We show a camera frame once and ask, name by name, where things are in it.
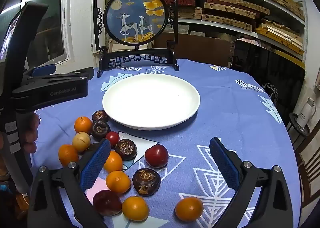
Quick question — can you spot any brown wooden chair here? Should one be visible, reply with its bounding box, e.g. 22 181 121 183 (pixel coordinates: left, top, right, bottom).
294 140 320 207

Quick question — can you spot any white wall shelf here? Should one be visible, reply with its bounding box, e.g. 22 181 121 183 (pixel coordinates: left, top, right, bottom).
150 0 307 68

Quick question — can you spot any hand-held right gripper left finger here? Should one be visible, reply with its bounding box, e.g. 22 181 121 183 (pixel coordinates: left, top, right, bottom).
27 138 112 228

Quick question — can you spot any round deer screen ornament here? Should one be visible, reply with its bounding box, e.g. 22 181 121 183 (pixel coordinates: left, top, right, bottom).
92 0 180 78

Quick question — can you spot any round black side table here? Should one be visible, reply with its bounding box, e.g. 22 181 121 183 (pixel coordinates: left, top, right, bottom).
286 112 320 144

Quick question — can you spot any white framed window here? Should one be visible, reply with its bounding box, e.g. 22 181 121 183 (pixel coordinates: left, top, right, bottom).
0 0 74 68

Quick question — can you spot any brown cardboard box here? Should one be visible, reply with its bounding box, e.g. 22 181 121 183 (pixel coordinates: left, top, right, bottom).
152 34 232 68

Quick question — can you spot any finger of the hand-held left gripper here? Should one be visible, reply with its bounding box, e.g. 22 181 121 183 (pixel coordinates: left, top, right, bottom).
24 67 94 86
24 64 57 78

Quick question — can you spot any shelf of boxes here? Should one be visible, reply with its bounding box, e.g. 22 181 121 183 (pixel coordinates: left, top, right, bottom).
114 0 306 59

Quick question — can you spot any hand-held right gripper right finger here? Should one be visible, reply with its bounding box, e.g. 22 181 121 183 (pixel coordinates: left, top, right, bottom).
209 137 293 228

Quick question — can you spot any blue printed tablecloth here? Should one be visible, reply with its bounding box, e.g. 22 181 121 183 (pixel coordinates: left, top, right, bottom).
30 58 300 228

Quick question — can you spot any tan longan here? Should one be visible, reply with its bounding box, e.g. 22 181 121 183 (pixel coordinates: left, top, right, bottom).
72 132 91 153

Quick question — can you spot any person's left hand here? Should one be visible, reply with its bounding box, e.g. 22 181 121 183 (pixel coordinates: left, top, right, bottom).
21 112 41 154

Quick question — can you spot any white round plate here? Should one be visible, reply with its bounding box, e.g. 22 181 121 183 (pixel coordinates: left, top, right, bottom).
102 74 201 131

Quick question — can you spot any white thermos jug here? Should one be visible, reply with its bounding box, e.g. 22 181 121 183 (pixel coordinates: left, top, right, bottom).
296 96 317 129

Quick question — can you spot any dark brown water chestnut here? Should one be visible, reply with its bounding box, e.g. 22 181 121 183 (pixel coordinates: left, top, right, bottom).
114 139 138 161
132 168 162 197
90 120 111 141
92 110 109 122

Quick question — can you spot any black folding panel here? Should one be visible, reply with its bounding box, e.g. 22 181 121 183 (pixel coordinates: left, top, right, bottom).
230 39 306 109

